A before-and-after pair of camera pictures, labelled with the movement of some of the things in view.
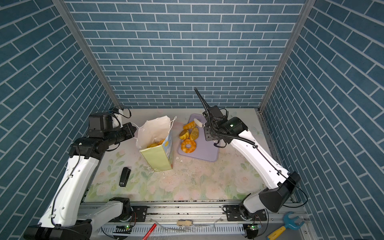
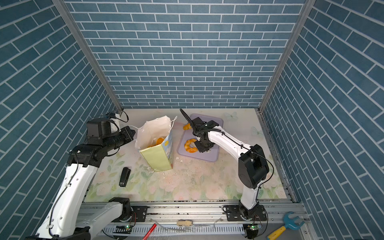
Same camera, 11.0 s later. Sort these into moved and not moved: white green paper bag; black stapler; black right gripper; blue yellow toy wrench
Moved: black right gripper
Not moved: white green paper bag; blue yellow toy wrench; black stapler
